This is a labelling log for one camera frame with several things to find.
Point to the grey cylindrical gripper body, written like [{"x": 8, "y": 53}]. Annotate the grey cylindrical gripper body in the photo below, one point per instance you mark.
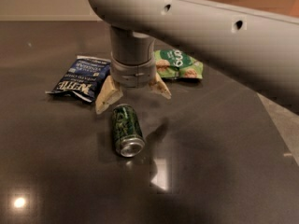
[{"x": 133, "y": 73}]

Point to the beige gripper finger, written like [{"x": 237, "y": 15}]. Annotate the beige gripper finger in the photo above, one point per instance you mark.
[
  {"x": 158, "y": 86},
  {"x": 109, "y": 94}
]

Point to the green soda can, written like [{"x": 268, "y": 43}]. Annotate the green soda can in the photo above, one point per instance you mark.
[{"x": 127, "y": 135}]

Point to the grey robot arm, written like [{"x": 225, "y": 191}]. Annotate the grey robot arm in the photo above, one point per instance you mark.
[{"x": 258, "y": 49}]

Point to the green snack bag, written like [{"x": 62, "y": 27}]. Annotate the green snack bag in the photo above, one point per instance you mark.
[{"x": 175, "y": 64}]

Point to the blue chip bag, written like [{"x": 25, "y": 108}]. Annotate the blue chip bag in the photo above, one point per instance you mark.
[{"x": 84, "y": 78}]

